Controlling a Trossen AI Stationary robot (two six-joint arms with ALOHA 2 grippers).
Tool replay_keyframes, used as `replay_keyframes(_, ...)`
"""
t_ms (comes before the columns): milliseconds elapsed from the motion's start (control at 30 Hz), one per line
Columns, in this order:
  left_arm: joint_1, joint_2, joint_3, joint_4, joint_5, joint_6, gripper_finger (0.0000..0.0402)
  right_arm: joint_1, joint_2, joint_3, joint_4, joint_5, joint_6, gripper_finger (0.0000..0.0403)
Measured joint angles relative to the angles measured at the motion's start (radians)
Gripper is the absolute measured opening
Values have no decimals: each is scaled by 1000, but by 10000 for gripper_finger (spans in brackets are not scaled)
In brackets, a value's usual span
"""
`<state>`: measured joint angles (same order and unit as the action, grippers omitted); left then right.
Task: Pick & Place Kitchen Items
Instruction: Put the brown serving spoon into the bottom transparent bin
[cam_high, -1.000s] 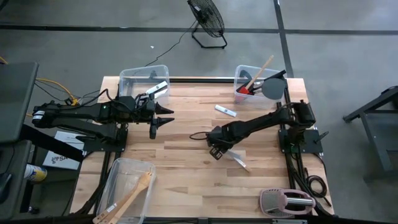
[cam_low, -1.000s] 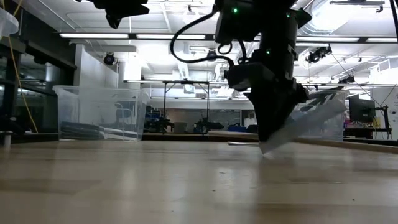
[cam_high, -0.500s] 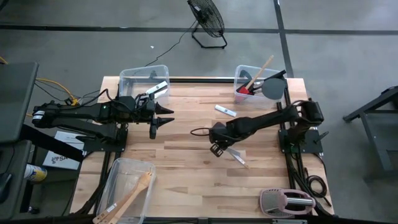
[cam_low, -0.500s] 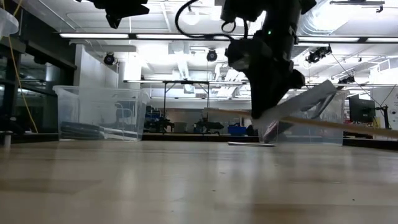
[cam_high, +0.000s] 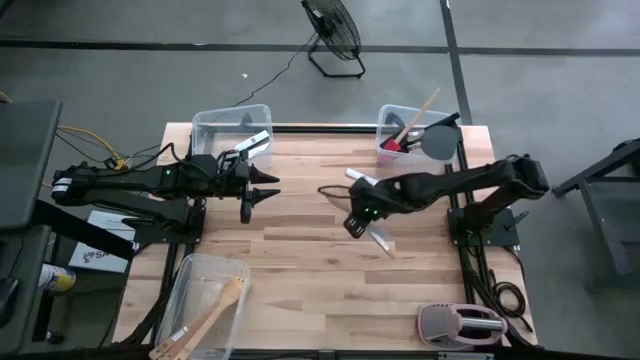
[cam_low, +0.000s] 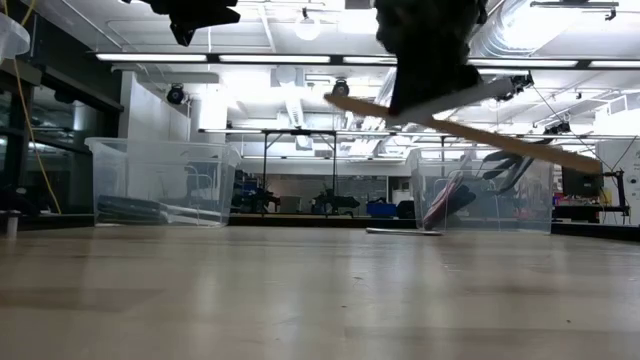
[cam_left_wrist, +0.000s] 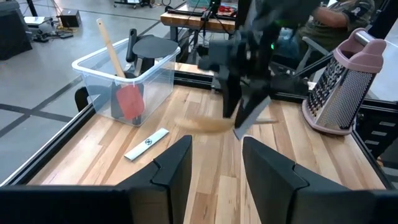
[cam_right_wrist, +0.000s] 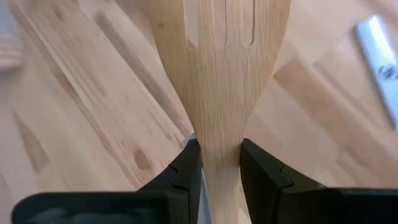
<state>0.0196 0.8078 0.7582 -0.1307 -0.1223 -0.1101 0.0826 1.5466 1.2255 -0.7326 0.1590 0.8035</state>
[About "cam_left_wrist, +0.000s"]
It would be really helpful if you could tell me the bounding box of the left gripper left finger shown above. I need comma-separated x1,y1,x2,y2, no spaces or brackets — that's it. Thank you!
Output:
0,135,193,224

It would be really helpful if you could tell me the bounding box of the wooden workbench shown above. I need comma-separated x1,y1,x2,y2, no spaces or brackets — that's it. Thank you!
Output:
159,11,238,34

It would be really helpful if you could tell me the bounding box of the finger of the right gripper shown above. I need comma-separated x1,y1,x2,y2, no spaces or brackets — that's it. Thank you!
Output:
234,79,271,128
217,67,243,119

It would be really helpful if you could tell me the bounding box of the black round spatula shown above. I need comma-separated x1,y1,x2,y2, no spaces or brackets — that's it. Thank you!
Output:
132,36,180,75

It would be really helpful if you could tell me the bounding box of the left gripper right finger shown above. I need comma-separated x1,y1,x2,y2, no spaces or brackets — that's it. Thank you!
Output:
242,136,398,224

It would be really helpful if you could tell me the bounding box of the black curved frame bracket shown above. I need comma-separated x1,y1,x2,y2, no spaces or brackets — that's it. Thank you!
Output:
74,86,96,113

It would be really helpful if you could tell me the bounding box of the clear plastic storage bin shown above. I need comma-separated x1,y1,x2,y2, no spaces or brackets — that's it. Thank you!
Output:
71,37,182,128

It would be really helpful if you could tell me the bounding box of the black computer tower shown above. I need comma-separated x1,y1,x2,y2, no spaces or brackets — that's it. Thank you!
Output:
0,0,34,62

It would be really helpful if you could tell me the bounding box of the pink box grater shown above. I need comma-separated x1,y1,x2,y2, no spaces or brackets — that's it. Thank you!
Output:
301,27,387,136

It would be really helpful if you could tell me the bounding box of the person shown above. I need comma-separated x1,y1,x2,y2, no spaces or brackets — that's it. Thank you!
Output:
295,0,376,52

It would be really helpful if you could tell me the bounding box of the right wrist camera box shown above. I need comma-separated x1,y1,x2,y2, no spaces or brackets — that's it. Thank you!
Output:
198,39,225,72

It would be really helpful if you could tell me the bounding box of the small black box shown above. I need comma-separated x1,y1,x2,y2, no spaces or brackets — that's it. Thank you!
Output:
58,8,83,29

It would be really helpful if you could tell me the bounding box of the slotted wooden spoon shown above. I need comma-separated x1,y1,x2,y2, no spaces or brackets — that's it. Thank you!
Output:
174,114,279,135

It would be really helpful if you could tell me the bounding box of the red silicone spatula wooden handle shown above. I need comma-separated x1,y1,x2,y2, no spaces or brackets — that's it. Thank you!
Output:
95,17,146,121

